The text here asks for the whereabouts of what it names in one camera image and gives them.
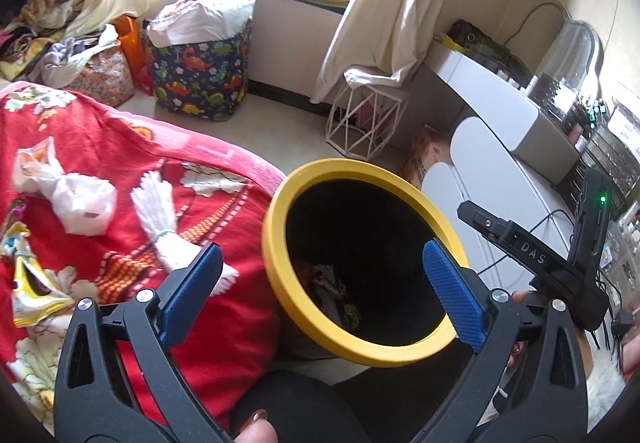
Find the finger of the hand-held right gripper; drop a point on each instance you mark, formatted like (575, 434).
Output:
(482, 223)

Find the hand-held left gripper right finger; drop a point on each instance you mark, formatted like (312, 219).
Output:
(450, 293)

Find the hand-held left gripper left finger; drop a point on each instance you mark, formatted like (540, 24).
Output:
(190, 293)

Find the red snack packet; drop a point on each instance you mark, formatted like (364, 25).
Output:
(330, 280)

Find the yellow-rimmed black trash bin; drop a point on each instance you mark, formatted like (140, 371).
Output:
(320, 170)

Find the person's right hand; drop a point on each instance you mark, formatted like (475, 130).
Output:
(525, 297)

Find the person's left hand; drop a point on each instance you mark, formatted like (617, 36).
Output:
(255, 428)

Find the white desk with clutter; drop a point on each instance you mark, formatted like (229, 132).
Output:
(490, 183)

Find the red floral blanket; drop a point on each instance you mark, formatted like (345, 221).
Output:
(225, 323)

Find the cardboard box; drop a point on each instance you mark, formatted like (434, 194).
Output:
(425, 155)

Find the white tied bag fringed end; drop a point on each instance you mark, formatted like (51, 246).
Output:
(155, 208)

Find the clear cosmetics organizer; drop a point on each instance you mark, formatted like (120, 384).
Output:
(605, 148)

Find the dark green snack wrapper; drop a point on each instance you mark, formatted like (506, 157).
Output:
(351, 315)

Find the white tied bag orange print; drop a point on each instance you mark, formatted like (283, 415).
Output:
(85, 203)

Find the white fluffy rug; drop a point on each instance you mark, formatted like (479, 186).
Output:
(607, 388)

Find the yellow snack wrapper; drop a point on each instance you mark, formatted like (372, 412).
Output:
(30, 283)

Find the person's black trouser leg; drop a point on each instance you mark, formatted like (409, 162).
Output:
(310, 403)

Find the black device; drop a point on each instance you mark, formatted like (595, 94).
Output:
(480, 45)

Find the arched mirror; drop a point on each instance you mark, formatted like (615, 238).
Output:
(570, 58)

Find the dinosaur print storage bin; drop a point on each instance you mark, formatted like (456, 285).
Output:
(200, 73)

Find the floral tote bag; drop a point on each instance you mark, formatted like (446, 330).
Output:
(100, 73)

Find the lilac cloth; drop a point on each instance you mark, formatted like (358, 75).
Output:
(60, 60)

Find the white plastic bag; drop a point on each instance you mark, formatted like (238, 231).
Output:
(210, 15)

